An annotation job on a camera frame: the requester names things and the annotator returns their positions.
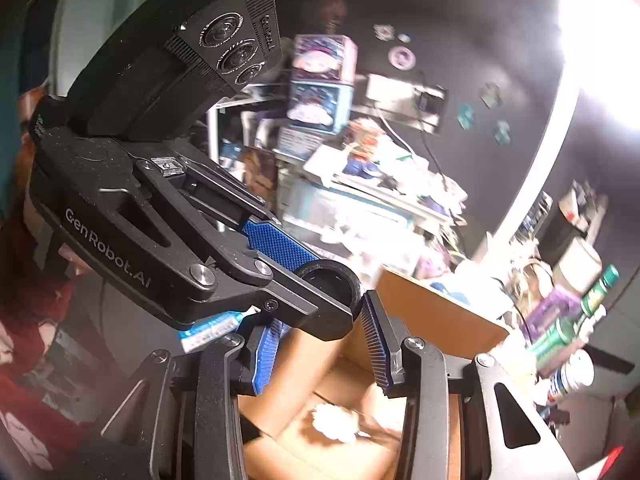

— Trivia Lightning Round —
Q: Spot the white bottle blue label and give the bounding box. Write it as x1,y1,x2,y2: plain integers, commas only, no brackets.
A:
547,350,596,405

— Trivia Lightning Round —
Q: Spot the white wall panel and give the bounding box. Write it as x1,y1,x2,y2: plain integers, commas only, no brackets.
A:
364,73,447,134

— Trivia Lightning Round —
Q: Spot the small white box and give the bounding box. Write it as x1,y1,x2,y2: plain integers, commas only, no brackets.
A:
274,126,322,162

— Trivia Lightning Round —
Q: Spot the green labelled bottle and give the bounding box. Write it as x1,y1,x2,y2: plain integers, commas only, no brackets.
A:
527,305,608,370

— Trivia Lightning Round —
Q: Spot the purple packet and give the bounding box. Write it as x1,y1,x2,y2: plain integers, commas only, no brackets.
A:
520,287,583,342

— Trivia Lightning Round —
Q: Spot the black container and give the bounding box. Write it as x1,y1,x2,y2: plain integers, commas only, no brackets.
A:
540,205,588,267

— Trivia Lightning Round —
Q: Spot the black cable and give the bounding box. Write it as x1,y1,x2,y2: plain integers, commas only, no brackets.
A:
417,72,458,196

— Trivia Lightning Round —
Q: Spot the round wall sticker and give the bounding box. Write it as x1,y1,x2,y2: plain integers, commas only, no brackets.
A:
389,45,417,68

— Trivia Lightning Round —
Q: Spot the tall green bottle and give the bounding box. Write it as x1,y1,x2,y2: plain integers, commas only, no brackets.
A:
575,265,621,318

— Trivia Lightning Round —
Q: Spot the brown cardboard box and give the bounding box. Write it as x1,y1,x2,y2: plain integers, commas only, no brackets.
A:
237,266,512,480

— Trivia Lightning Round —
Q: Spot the blue and white packet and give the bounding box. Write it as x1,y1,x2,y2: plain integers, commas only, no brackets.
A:
177,310,261,354

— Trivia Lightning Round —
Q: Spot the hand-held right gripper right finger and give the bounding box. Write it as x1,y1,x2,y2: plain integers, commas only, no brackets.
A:
360,289,581,480

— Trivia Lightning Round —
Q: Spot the blue printed box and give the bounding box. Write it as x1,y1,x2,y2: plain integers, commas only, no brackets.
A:
287,81,354,135

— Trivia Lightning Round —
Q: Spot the pink printed box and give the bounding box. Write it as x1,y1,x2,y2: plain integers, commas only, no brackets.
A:
291,34,359,86

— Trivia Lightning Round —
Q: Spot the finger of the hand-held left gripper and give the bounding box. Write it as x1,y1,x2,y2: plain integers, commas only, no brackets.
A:
134,156,322,272
189,239,356,342

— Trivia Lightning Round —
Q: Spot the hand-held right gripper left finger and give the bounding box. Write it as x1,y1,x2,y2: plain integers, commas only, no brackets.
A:
100,321,287,480

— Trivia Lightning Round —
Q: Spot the cluttered white shelf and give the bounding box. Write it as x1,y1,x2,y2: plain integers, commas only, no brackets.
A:
277,117,468,261

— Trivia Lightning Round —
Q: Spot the white paper roll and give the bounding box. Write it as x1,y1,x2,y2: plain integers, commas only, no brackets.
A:
552,237,604,297

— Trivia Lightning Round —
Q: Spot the black round cap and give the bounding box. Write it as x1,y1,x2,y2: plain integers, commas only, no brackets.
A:
291,259,362,312

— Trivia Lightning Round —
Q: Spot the white crumpled tissue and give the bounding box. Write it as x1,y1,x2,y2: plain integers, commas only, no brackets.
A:
312,403,362,444

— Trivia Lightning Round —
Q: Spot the white cable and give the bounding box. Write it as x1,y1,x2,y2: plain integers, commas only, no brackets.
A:
377,112,418,157

